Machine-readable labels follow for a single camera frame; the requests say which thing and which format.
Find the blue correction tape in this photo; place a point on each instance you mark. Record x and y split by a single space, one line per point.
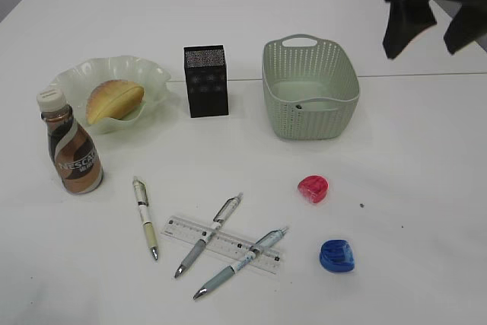
337 256

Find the yellow bread loaf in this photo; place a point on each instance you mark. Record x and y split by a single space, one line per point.
113 99

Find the brown Nescafe coffee bottle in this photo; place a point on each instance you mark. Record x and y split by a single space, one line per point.
71 148

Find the green plastic woven basket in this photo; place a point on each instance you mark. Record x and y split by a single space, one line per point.
316 73

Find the black square pen holder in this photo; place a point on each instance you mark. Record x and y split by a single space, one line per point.
206 80

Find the blue grey grip pen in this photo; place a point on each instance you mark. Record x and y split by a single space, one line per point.
255 251

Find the white and green pen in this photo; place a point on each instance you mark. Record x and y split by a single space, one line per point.
144 212

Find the pale green ruffled glass plate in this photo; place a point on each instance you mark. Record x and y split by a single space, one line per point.
78 82

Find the pink correction tape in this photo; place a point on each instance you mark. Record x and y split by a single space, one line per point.
314 188

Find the clear plastic ruler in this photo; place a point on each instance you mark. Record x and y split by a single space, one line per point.
223 244

